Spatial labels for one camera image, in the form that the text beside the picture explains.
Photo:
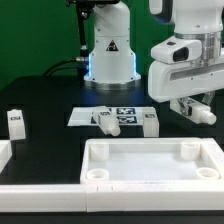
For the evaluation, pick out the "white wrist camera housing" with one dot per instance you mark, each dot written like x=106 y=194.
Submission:
x=175 y=50

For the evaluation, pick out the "white marker sheet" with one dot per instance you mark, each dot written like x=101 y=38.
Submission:
x=131 y=116

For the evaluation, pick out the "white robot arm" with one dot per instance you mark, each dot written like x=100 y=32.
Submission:
x=190 y=62

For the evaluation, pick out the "black camera pole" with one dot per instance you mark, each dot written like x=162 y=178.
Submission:
x=83 y=10

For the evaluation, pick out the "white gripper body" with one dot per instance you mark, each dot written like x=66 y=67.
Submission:
x=167 y=82

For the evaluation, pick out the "white front fence bar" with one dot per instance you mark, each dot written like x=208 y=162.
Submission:
x=97 y=198

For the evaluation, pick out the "white desk top tray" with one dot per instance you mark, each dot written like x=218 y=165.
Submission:
x=151 y=160

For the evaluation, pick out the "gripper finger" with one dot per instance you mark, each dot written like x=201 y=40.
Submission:
x=182 y=105
x=208 y=97

